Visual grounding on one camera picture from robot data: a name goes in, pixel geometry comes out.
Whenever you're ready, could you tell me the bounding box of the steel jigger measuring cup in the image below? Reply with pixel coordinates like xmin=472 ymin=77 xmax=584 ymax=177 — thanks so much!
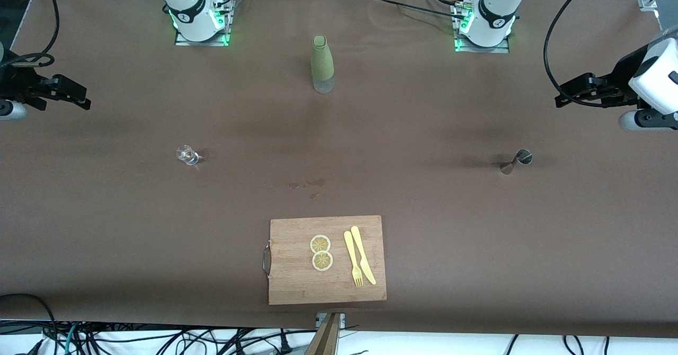
xmin=499 ymin=148 xmax=533 ymax=176

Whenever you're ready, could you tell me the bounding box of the small clear glass shaker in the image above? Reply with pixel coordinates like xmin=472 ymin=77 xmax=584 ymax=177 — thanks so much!
xmin=175 ymin=144 xmax=200 ymax=166

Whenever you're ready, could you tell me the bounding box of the brown table cover sheet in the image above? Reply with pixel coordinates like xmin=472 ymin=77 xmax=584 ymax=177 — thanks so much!
xmin=0 ymin=0 xmax=678 ymax=340

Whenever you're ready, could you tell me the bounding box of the bottle with green sleeve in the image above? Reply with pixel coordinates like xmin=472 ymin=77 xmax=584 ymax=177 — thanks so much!
xmin=310 ymin=34 xmax=336 ymax=94

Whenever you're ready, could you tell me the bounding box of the yellow plastic knife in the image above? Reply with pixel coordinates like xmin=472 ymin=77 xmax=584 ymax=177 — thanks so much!
xmin=350 ymin=225 xmax=377 ymax=286

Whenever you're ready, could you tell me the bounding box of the yellow plastic fork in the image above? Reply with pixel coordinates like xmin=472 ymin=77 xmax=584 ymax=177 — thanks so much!
xmin=343 ymin=230 xmax=364 ymax=288

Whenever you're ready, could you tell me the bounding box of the wooden cutting board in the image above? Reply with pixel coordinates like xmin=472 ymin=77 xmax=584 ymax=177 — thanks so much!
xmin=263 ymin=215 xmax=388 ymax=306

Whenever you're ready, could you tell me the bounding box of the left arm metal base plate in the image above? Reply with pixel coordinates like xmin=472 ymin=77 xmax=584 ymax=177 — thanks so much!
xmin=454 ymin=1 xmax=511 ymax=54

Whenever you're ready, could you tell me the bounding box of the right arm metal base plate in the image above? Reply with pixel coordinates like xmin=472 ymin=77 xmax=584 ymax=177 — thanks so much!
xmin=174 ymin=0 xmax=230 ymax=47

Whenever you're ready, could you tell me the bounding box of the thick black looped cable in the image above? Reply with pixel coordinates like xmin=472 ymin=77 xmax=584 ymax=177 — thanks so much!
xmin=0 ymin=292 xmax=58 ymax=346

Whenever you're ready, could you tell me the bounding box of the teal cable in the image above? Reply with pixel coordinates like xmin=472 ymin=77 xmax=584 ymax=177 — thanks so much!
xmin=52 ymin=322 xmax=81 ymax=355

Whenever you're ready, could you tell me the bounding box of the small metal bracket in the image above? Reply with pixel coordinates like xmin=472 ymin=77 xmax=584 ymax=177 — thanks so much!
xmin=316 ymin=312 xmax=346 ymax=329

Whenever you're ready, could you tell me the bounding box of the wooden post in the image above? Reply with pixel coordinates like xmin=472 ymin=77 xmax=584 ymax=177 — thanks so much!
xmin=305 ymin=314 xmax=340 ymax=355

